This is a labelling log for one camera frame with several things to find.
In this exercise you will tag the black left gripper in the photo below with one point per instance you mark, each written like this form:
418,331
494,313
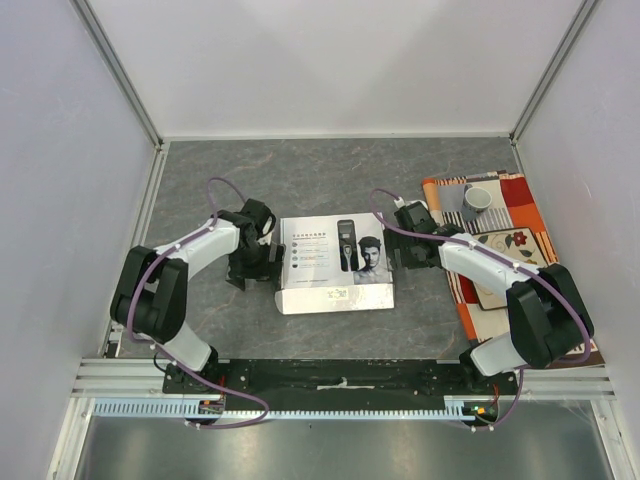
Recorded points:
237,272

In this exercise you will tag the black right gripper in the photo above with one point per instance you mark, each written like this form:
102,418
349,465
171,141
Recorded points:
405,251

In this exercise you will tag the white box with black tray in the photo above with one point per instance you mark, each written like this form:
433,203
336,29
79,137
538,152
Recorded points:
334,263

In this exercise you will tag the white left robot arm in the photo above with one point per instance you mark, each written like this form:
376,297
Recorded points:
150,299

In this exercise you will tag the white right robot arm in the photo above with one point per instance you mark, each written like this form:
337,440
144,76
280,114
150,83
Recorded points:
546,315

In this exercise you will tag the white patterned cup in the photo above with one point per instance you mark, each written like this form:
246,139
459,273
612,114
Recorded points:
475,201

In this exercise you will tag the colourful patchwork cloth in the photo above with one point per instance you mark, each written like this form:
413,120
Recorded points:
512,225

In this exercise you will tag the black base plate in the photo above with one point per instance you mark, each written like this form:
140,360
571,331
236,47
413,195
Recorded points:
271,379

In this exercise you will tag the grey slotted cable duct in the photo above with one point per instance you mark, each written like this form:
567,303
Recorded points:
200,409

